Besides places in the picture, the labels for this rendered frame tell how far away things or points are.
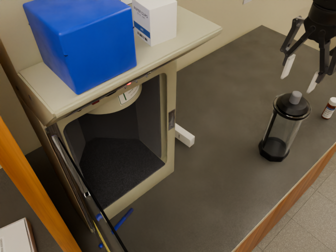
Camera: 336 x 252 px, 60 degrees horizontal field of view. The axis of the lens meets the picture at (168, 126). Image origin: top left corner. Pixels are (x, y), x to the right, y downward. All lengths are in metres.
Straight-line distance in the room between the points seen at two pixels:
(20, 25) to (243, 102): 0.97
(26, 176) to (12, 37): 0.19
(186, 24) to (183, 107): 0.69
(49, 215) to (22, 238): 0.37
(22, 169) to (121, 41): 0.23
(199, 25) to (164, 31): 0.08
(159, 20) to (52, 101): 0.20
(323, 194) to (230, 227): 1.43
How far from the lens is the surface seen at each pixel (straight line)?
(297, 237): 2.05
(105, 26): 0.38
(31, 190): 0.50
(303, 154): 1.14
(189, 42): 0.49
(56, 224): 0.60
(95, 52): 0.38
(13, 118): 1.08
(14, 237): 0.94
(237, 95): 1.28
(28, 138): 1.15
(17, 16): 0.45
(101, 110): 0.64
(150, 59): 0.45
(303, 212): 2.15
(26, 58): 0.47
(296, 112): 0.92
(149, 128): 0.87
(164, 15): 0.47
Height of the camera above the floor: 1.76
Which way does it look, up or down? 47 degrees down
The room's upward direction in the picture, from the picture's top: straight up
